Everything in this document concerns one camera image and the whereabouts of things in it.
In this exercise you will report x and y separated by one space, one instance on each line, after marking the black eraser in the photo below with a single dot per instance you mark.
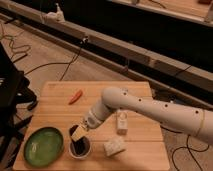
79 146

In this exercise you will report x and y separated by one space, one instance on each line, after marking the orange carrot toy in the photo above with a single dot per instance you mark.
75 97

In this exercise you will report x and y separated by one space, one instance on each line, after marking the white device on rail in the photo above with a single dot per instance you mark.
58 15

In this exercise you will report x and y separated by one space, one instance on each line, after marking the white plastic bottle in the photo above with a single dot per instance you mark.
122 124

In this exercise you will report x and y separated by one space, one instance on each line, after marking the white ceramic cup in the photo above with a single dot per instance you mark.
86 151

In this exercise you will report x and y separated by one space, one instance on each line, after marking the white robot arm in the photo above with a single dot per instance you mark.
193 121

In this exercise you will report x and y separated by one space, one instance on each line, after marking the beige sponge block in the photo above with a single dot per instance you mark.
114 146

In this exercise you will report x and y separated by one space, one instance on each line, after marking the black office chair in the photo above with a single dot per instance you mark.
13 91

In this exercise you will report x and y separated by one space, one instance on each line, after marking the green plate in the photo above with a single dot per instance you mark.
43 147

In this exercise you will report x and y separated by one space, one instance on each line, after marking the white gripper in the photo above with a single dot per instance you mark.
90 121

